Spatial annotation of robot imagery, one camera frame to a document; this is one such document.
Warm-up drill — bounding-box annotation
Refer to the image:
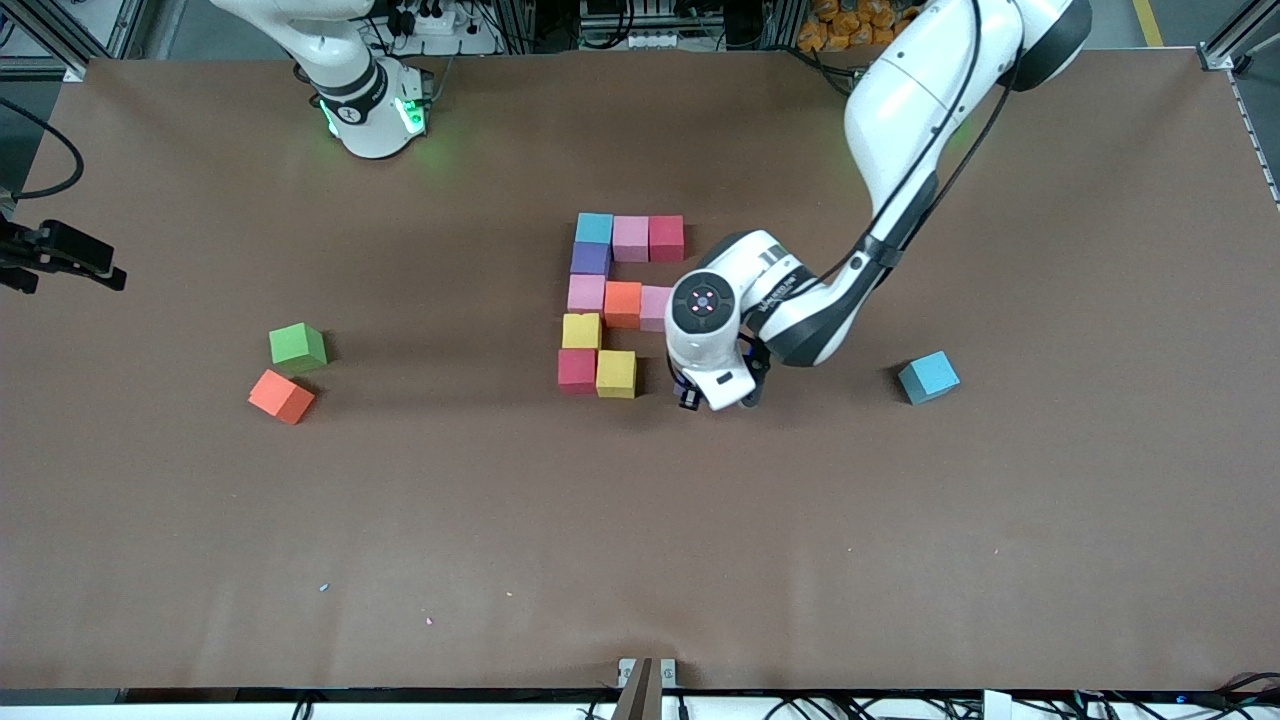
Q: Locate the orange foam cube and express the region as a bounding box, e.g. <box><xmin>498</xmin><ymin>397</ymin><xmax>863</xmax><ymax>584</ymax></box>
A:
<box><xmin>248</xmin><ymin>369</ymin><xmax>315</xmax><ymax>426</ymax></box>
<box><xmin>603</xmin><ymin>281</ymin><xmax>644</xmax><ymax>330</ymax></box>

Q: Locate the brown table mat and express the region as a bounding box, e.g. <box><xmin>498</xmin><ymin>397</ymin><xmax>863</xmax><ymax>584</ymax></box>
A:
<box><xmin>0</xmin><ymin>50</ymin><xmax>1280</xmax><ymax>693</ymax></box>

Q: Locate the bag of oranges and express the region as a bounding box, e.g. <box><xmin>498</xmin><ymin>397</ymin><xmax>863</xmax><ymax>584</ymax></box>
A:
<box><xmin>798</xmin><ymin>0</ymin><xmax>921</xmax><ymax>53</ymax></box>

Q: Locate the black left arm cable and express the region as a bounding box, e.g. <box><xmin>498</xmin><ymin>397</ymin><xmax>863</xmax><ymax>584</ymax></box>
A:
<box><xmin>820</xmin><ymin>0</ymin><xmax>1026</xmax><ymax>291</ymax></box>

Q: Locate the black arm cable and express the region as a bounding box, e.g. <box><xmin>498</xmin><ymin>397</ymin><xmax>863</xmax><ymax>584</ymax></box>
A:
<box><xmin>820</xmin><ymin>0</ymin><xmax>1026</xmax><ymax>291</ymax></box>
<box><xmin>0</xmin><ymin>98</ymin><xmax>84</xmax><ymax>199</ymax></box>

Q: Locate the white power strip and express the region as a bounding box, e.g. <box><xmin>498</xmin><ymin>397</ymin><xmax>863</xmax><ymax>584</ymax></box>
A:
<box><xmin>385</xmin><ymin>0</ymin><xmax>501</xmax><ymax>56</ymax></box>

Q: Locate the green foam cube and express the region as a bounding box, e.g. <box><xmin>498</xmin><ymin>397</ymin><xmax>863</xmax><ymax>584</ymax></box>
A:
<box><xmin>268</xmin><ymin>323</ymin><xmax>329</xmax><ymax>375</ymax></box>

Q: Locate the red foam cube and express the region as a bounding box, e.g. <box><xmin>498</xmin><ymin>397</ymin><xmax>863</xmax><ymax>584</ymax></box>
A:
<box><xmin>648</xmin><ymin>214</ymin><xmax>687</xmax><ymax>264</ymax></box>
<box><xmin>557</xmin><ymin>348</ymin><xmax>599</xmax><ymax>396</ymax></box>

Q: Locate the aluminium frame profile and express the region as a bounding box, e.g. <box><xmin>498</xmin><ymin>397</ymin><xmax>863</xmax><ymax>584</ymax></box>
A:
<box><xmin>0</xmin><ymin>0</ymin><xmax>151</xmax><ymax>83</ymax></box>
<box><xmin>1200</xmin><ymin>0</ymin><xmax>1280</xmax><ymax>73</ymax></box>

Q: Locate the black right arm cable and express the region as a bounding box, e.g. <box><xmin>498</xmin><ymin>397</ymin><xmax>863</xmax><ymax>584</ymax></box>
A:
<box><xmin>0</xmin><ymin>98</ymin><xmax>84</xmax><ymax>199</ymax></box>

